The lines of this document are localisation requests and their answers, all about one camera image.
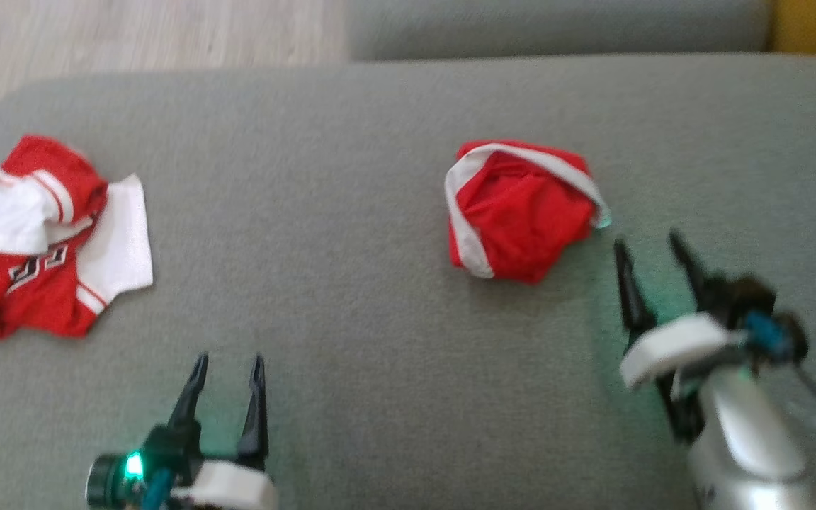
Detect left cable with blue connector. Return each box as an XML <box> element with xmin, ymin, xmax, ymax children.
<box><xmin>140</xmin><ymin>467</ymin><xmax>176</xmax><ymax>510</ymax></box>

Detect grey fabric sofa back cushion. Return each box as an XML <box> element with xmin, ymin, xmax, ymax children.
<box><xmin>346</xmin><ymin>0</ymin><xmax>776</xmax><ymax>62</ymax></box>

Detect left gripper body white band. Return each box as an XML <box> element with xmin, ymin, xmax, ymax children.
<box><xmin>169</xmin><ymin>460</ymin><xmax>279</xmax><ymax>510</ymax></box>

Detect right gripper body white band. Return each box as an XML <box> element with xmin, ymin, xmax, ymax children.
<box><xmin>619</xmin><ymin>314</ymin><xmax>749</xmax><ymax>445</ymax></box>

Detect grey fabric sofa seat cushion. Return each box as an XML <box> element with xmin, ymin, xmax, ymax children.
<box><xmin>0</xmin><ymin>54</ymin><xmax>816</xmax><ymax>510</ymax></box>

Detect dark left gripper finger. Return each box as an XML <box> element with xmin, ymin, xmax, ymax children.
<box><xmin>167</xmin><ymin>352</ymin><xmax>210</xmax><ymax>431</ymax></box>
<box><xmin>237</xmin><ymin>353</ymin><xmax>270</xmax><ymax>471</ymax></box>

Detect red shorts with white trim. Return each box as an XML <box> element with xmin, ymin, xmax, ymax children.
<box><xmin>443</xmin><ymin>139</ymin><xmax>613</xmax><ymax>285</ymax></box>

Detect red and white jersey shirt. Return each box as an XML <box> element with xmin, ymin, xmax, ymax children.
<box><xmin>0</xmin><ymin>134</ymin><xmax>155</xmax><ymax>339</ymax></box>

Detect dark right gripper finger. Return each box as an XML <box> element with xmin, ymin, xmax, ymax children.
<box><xmin>613</xmin><ymin>237</ymin><xmax>659</xmax><ymax>338</ymax></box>
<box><xmin>668</xmin><ymin>229</ymin><xmax>720</xmax><ymax>314</ymax></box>

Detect right cable with blue connector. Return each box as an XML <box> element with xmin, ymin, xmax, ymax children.
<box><xmin>743</xmin><ymin>310</ymin><xmax>816</xmax><ymax>484</ymax></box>

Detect cable with blue connector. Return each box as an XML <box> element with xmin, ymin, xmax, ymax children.
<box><xmin>743</xmin><ymin>310</ymin><xmax>816</xmax><ymax>484</ymax></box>
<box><xmin>140</xmin><ymin>467</ymin><xmax>176</xmax><ymax>510</ymax></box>

